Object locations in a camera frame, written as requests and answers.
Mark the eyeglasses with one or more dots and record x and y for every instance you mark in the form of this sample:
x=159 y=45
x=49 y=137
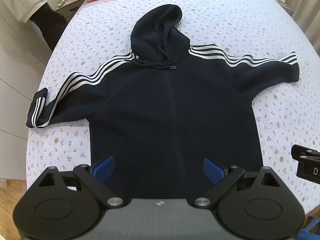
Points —
x=64 y=2

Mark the grey nightstand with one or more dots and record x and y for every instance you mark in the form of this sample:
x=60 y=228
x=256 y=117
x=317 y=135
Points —
x=71 y=6

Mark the black garment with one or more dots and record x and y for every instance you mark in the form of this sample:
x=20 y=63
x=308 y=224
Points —
x=48 y=22

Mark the blue plastic stool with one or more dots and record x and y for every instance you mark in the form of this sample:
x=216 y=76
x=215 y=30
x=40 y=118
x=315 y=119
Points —
x=313 y=228

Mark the bed with floral white sheet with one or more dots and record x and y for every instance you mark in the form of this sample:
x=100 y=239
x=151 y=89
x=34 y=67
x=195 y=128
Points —
x=225 y=25

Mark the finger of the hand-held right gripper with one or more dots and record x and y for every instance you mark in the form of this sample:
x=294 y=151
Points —
x=301 y=151

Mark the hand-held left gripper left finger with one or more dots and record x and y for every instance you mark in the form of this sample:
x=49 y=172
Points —
x=105 y=168

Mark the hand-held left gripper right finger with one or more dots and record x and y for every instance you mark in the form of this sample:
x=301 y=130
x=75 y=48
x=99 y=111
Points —
x=212 y=170

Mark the navy hoodie with white stripes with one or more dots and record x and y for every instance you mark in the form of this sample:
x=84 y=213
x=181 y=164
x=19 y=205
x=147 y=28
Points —
x=160 y=110

